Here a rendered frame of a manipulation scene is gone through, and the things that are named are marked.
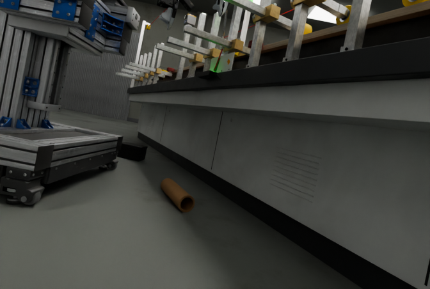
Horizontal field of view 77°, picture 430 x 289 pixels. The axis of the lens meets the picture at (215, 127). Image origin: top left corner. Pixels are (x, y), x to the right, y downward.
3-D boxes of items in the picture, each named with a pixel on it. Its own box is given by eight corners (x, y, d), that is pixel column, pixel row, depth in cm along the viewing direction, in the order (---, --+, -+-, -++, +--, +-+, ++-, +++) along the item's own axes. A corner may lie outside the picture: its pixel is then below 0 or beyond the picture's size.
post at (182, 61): (176, 80, 209) (187, 23, 208) (174, 80, 213) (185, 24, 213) (181, 82, 211) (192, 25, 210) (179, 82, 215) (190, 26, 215)
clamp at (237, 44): (234, 48, 135) (236, 38, 135) (221, 52, 147) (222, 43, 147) (243, 51, 138) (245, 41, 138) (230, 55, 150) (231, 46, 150)
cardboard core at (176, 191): (180, 195, 123) (162, 177, 149) (176, 211, 123) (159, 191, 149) (196, 195, 126) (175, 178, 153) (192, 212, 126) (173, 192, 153)
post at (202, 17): (189, 80, 187) (201, 11, 186) (187, 80, 190) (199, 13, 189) (193, 81, 188) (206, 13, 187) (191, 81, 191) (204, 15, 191)
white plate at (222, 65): (230, 71, 135) (233, 51, 134) (207, 75, 158) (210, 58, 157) (231, 71, 135) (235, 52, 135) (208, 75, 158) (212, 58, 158)
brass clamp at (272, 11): (268, 15, 113) (270, 2, 113) (250, 22, 125) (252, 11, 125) (279, 20, 116) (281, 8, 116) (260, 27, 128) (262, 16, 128)
